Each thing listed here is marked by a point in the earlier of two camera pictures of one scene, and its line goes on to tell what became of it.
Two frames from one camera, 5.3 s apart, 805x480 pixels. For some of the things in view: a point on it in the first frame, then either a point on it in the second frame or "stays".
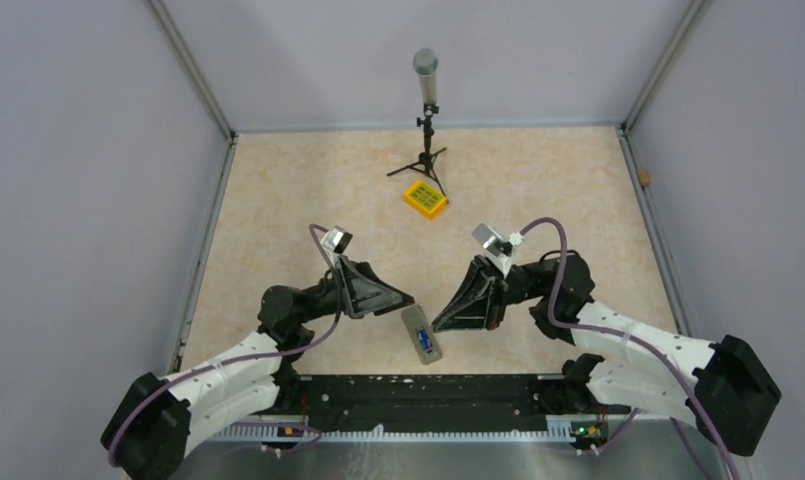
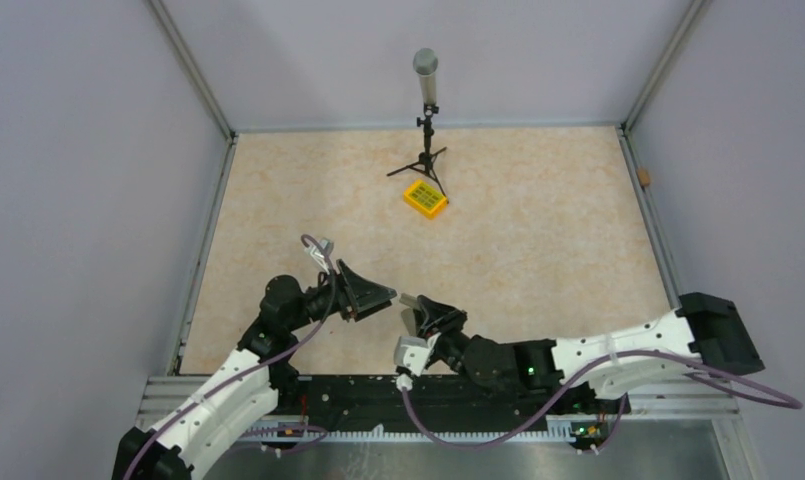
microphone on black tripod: x=425 y=62 stays
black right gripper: x=479 y=303 -> x=444 y=318
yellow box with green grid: x=424 y=199 stays
